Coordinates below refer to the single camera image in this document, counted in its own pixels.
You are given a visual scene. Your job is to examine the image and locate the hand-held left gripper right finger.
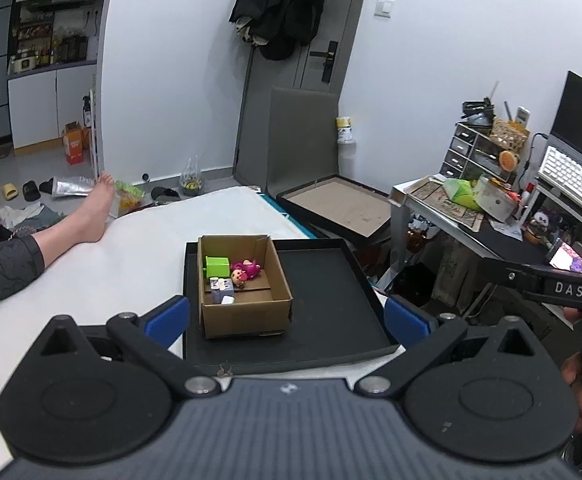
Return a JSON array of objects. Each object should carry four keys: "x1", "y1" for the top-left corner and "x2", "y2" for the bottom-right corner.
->
[{"x1": 354, "y1": 295, "x2": 542, "y2": 401}]

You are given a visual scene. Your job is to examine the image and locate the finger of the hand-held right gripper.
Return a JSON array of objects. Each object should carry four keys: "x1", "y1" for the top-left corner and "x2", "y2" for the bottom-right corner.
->
[{"x1": 482, "y1": 258, "x2": 532, "y2": 293}]

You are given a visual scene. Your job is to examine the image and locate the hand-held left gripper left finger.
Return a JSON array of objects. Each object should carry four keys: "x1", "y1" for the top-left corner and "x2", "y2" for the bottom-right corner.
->
[{"x1": 33, "y1": 296, "x2": 222, "y2": 401}]

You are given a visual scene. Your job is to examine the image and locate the purple block toy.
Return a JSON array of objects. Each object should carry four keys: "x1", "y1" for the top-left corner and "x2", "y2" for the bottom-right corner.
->
[{"x1": 210, "y1": 277, "x2": 236, "y2": 305}]

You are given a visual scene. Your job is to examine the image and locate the green hexagonal block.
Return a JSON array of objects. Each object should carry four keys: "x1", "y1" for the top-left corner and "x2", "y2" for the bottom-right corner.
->
[{"x1": 205, "y1": 256, "x2": 232, "y2": 278}]

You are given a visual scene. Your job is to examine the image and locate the black tray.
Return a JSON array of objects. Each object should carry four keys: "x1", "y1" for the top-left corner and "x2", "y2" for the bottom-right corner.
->
[{"x1": 182, "y1": 238, "x2": 401, "y2": 376}]

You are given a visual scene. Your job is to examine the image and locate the brown cardboard box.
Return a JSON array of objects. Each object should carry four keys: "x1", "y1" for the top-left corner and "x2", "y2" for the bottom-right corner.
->
[{"x1": 197, "y1": 234, "x2": 293, "y2": 339}]

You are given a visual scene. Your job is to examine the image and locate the pink toy figure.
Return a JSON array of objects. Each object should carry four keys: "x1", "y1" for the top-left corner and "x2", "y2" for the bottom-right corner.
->
[{"x1": 230, "y1": 258, "x2": 263, "y2": 281}]

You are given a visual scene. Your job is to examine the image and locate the black desk mat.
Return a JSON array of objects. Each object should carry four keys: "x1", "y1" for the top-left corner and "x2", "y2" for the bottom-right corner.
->
[{"x1": 471, "y1": 220, "x2": 562, "y2": 267}]

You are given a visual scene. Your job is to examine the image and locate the phone with lit screen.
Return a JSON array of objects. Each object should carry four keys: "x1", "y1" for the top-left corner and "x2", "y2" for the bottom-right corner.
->
[{"x1": 546, "y1": 240, "x2": 582, "y2": 276}]

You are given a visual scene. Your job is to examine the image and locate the black bag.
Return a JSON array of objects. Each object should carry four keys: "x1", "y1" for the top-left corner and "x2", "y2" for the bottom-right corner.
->
[{"x1": 391, "y1": 265, "x2": 437, "y2": 306}]

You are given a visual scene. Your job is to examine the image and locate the printed paper sheet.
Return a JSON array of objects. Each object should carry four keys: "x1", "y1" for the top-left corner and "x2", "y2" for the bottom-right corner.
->
[{"x1": 491, "y1": 220, "x2": 522, "y2": 239}]

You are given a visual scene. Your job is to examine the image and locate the beige tote bag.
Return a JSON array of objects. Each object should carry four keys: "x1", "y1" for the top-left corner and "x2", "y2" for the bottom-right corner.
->
[{"x1": 431, "y1": 240, "x2": 477, "y2": 306}]

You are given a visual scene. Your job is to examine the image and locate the panda figurine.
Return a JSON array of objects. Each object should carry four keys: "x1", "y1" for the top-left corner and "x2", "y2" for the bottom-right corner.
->
[{"x1": 524, "y1": 211, "x2": 552, "y2": 243}]

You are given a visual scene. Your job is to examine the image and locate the white keyboard stand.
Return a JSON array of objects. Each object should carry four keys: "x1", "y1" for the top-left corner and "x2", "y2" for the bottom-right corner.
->
[{"x1": 521, "y1": 180, "x2": 582, "y2": 261}]

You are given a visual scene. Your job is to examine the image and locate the grey desk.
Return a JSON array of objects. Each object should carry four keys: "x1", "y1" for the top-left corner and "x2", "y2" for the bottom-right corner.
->
[{"x1": 388, "y1": 180, "x2": 582, "y2": 311}]

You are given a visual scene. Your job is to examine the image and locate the patterned table mat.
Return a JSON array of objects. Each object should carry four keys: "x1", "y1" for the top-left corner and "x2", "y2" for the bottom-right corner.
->
[{"x1": 403, "y1": 175, "x2": 487, "y2": 233}]

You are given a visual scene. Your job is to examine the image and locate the white keyboard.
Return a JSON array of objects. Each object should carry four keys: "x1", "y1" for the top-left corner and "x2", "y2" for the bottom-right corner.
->
[{"x1": 538, "y1": 146, "x2": 582, "y2": 211}]

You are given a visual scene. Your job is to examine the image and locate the yellow green snack bag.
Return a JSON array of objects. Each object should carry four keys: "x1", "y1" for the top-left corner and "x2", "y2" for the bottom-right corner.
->
[{"x1": 115, "y1": 180, "x2": 144, "y2": 216}]

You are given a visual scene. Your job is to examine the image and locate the person's leg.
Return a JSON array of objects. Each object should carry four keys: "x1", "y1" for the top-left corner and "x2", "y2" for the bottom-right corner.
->
[{"x1": 31, "y1": 172, "x2": 116, "y2": 271}]

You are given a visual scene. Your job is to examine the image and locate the black framed board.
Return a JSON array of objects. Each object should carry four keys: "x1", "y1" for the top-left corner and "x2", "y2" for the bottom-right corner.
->
[{"x1": 276, "y1": 175, "x2": 393, "y2": 247}]

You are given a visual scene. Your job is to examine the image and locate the grey drawer organizer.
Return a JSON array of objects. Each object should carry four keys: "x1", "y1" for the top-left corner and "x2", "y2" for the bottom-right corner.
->
[{"x1": 441, "y1": 122, "x2": 502, "y2": 178}]

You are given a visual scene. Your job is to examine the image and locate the woven basket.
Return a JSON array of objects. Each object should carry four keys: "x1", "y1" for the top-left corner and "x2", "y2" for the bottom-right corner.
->
[{"x1": 490, "y1": 117, "x2": 529, "y2": 151}]

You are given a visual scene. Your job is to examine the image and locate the clear bag with yellow face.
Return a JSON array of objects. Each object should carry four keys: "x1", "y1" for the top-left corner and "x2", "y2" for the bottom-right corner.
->
[{"x1": 180, "y1": 157, "x2": 204, "y2": 196}]

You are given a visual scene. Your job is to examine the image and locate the dark clothes pile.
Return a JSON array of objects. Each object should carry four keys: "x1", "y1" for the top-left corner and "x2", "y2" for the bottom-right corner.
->
[{"x1": 0, "y1": 202, "x2": 66, "y2": 248}]

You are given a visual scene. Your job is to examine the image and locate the silver foil bag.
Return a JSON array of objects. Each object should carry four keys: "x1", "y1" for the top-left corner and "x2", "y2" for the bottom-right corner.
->
[{"x1": 51, "y1": 175, "x2": 96, "y2": 196}]

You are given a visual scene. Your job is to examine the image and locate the black desk gadget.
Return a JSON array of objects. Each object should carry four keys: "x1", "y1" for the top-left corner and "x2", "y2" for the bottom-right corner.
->
[{"x1": 458, "y1": 100, "x2": 494, "y2": 126}]

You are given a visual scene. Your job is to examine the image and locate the white plastic bin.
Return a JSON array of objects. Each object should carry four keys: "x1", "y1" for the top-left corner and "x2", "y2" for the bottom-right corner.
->
[{"x1": 337, "y1": 140, "x2": 359, "y2": 186}]

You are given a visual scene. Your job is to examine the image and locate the orange cardboard box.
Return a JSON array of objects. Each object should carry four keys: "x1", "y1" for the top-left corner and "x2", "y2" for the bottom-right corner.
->
[{"x1": 62, "y1": 121, "x2": 89, "y2": 165}]

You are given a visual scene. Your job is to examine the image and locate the white rack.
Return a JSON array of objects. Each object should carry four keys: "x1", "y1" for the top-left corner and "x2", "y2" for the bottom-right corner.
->
[{"x1": 88, "y1": 72, "x2": 105, "y2": 181}]

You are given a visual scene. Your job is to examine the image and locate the white lower cabinet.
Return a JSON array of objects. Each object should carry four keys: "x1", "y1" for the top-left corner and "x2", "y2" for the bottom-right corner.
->
[{"x1": 8, "y1": 62, "x2": 96, "y2": 151}]

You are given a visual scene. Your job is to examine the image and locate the grey door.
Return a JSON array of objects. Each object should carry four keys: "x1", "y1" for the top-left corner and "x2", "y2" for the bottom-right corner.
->
[{"x1": 233, "y1": 0, "x2": 372, "y2": 187}]

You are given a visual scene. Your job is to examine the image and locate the shelf of bottles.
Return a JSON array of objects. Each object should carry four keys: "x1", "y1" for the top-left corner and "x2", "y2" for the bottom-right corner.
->
[{"x1": 8, "y1": 7, "x2": 99, "y2": 68}]

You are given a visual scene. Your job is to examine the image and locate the black hanging jackets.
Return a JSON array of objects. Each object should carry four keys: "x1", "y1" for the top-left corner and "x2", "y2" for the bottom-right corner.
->
[{"x1": 228, "y1": 0, "x2": 324, "y2": 61}]

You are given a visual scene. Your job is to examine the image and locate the black door lock handle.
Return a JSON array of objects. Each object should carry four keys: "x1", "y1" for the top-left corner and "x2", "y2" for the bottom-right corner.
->
[{"x1": 310, "y1": 40, "x2": 339, "y2": 83}]

